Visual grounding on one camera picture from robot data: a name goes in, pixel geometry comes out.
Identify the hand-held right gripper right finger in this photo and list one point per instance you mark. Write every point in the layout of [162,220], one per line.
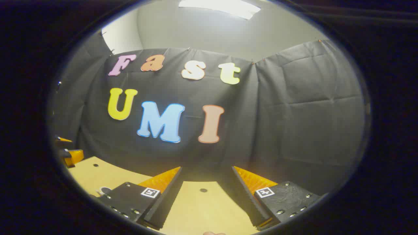
[248,202]

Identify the black backdrop cloth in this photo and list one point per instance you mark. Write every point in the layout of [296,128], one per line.
[277,124]

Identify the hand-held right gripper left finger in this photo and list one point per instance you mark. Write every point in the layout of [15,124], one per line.
[166,202]

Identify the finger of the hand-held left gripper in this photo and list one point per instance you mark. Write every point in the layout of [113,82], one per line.
[64,139]
[75,157]

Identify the wooden desktop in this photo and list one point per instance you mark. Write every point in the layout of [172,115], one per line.
[202,212]

